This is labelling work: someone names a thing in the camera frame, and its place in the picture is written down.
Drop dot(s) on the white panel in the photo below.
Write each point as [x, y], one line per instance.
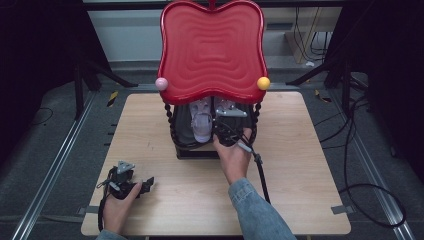
[126, 36]

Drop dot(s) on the grey tape strip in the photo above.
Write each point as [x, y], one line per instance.
[342, 209]
[89, 210]

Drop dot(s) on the person's left hand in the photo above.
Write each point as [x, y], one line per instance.
[118, 210]

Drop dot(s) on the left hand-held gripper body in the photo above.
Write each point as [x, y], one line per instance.
[120, 181]

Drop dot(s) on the black metal stand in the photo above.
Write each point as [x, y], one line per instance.
[340, 76]
[80, 83]

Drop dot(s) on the lavender sneaker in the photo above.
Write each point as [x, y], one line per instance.
[202, 123]

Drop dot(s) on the metal floor rail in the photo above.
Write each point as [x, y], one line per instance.
[53, 166]
[373, 166]

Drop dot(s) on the person's right hand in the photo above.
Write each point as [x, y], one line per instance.
[235, 163]

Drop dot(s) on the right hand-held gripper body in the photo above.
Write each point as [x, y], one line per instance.
[228, 130]

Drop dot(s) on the yellow-black tape marker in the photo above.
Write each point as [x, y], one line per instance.
[112, 98]
[321, 96]

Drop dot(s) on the red-topped rack with black base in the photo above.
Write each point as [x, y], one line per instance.
[213, 53]

